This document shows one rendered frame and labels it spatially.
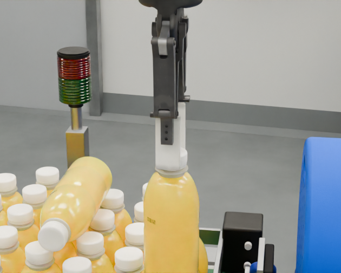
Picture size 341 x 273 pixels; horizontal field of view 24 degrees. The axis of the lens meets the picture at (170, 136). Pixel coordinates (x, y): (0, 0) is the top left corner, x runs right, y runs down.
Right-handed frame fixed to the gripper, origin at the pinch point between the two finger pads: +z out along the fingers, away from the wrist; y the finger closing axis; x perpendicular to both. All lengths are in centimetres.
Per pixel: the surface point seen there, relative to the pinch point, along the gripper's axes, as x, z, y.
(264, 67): -5, 92, 352
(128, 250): 6.5, 18.9, 4.5
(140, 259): 4.6, 19.2, 2.9
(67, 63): 27, 5, 49
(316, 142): -18.7, 6.4, 16.7
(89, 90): 23, 11, 51
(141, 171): 55, 129, 281
